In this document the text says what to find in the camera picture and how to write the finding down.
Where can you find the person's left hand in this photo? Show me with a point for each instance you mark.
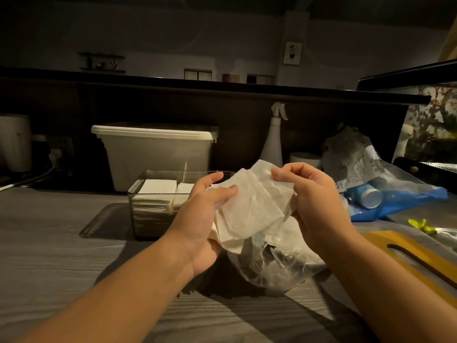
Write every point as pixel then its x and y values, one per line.
pixel 194 232

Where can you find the person's right hand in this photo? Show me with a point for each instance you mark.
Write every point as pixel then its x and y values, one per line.
pixel 317 203

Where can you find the person's left thumb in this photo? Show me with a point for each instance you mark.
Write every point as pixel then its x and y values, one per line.
pixel 225 195

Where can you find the person's right thumb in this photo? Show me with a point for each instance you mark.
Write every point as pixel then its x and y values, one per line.
pixel 284 177

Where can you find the white paper tissue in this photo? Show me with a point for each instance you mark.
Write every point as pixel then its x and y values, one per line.
pixel 255 203

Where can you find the person's left forearm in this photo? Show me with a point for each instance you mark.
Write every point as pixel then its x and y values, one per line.
pixel 117 296

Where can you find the person's right forearm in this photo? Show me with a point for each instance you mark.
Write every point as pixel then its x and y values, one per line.
pixel 378 292

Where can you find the white round container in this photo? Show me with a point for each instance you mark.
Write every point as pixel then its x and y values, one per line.
pixel 305 159

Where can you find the white spray bottle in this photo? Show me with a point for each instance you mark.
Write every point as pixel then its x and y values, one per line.
pixel 272 142

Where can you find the stack of white folded tissues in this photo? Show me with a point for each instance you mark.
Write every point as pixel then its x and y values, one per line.
pixel 157 192

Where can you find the crumpled printed plastic bag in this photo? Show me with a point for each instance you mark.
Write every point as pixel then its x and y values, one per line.
pixel 348 153

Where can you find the clear plastic tissue box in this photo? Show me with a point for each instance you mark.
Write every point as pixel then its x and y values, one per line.
pixel 150 217

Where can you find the white lidded storage bin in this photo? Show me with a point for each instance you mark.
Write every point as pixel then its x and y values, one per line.
pixel 157 153

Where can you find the blue bottle with white cap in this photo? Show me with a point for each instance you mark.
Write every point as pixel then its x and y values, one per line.
pixel 366 197

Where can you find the crumpled clear plastic bag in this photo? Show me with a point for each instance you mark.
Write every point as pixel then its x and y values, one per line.
pixel 275 264

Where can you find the dark raised counter ledge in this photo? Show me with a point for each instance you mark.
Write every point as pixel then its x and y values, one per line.
pixel 214 87

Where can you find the wooden cylinder jar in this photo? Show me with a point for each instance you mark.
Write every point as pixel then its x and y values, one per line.
pixel 230 78

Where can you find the blue plastic bag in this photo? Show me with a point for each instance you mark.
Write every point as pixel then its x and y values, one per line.
pixel 403 196

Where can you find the clear plastic lid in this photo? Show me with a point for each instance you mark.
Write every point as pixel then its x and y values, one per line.
pixel 103 221

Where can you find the yellow-green ribbon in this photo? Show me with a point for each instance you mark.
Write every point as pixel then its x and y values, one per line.
pixel 423 226

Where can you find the yellow slotted board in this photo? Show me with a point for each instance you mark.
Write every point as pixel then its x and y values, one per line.
pixel 421 260

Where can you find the white electric kettle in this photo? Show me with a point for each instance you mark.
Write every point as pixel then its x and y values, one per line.
pixel 14 142

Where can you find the framed wall picture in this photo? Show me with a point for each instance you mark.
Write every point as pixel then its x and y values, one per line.
pixel 292 53

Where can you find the wall power socket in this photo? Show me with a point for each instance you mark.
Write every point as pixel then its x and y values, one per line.
pixel 64 144

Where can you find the dark wall shelf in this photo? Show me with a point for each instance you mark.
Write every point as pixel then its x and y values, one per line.
pixel 101 63

